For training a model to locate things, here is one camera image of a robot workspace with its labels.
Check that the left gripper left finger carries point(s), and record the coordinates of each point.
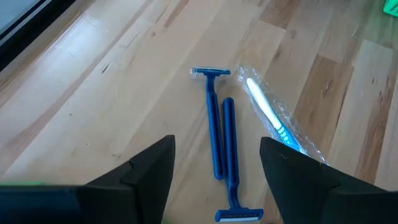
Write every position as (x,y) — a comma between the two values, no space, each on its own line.
(149,186)

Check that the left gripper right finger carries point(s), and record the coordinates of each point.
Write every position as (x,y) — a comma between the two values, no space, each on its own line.
(295,186)

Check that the blue disposable razor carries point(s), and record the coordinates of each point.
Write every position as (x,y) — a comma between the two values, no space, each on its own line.
(214,124)
(230,140)

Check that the wrapped blue white toothbrush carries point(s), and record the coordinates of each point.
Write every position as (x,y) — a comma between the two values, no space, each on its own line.
(264,102)

